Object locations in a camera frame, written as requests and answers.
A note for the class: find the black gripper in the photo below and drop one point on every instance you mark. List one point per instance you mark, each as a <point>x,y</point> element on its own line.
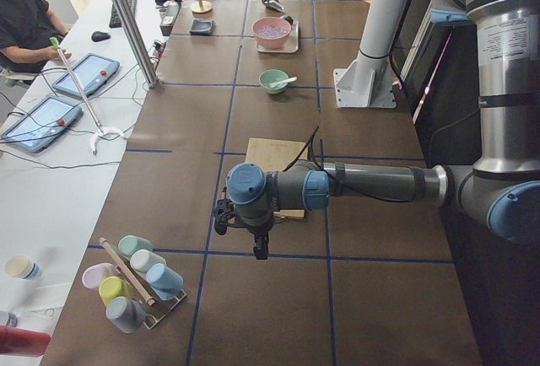
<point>258,231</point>

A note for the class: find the white plastic spoon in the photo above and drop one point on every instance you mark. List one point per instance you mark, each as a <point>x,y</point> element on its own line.
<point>282,82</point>

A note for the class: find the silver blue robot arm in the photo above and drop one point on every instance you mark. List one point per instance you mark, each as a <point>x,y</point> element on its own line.
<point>489,171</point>

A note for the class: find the green ceramic bowl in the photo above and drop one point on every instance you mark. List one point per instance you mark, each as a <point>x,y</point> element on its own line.
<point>271,76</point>

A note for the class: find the pink bowl with ice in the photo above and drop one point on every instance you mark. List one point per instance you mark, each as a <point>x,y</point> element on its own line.
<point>271,32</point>

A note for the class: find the metal ice scoop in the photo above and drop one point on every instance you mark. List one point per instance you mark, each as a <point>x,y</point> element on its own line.
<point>274,5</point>

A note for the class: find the bamboo cutting board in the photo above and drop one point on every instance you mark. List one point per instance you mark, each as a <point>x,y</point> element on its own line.
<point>273,155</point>

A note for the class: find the cup rack with cups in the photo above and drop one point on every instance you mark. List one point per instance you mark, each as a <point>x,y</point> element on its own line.
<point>138,290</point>

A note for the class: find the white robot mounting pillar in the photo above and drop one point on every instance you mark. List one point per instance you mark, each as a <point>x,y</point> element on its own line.
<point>367,81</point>

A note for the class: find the white grabber stick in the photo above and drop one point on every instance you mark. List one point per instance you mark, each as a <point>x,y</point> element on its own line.
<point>101,131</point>

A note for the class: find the beige plastic tray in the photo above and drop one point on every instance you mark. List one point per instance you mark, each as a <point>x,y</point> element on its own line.
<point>290,46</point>

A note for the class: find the folded grey cloth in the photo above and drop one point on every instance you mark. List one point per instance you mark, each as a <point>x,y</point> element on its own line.
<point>203,27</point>

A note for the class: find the green lime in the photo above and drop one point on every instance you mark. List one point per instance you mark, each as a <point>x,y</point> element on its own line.
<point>288,18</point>

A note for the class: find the far teach pendant tablet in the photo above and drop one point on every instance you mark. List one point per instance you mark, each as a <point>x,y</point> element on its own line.
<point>93,71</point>

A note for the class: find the teach pendant tablet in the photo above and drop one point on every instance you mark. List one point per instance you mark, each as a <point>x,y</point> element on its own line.
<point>42,125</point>
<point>93,71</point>

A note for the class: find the white paper cup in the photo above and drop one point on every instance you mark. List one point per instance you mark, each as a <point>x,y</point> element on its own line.
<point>22,267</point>

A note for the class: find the near teach pendant tablet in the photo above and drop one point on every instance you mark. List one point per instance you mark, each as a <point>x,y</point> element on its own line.
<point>42,125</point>

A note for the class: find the black computer mouse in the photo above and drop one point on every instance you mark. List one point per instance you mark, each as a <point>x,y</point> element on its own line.
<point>99,36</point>

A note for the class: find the red bottle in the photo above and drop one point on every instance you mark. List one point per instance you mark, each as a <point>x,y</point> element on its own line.
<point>21,342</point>

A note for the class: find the person in black shirt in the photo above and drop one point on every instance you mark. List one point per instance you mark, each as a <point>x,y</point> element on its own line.
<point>26,29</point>

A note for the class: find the aluminium frame post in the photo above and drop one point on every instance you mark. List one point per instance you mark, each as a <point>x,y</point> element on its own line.
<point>135,40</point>

